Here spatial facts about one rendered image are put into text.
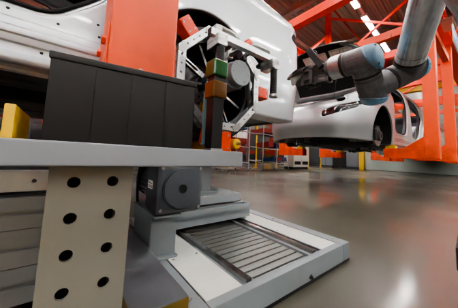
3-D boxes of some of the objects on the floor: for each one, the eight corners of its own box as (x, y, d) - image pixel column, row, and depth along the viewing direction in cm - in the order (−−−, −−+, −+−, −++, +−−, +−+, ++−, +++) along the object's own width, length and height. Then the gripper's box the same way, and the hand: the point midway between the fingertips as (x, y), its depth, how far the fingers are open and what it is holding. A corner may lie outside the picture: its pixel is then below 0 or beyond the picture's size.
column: (98, 404, 37) (120, 161, 40) (107, 474, 29) (133, 165, 33) (18, 451, 31) (53, 161, 34) (1, 557, 23) (49, 164, 27)
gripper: (325, 78, 82) (281, 90, 98) (336, 84, 87) (292, 94, 104) (325, 56, 82) (281, 72, 99) (336, 63, 88) (293, 77, 105)
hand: (289, 77), depth 101 cm, fingers closed
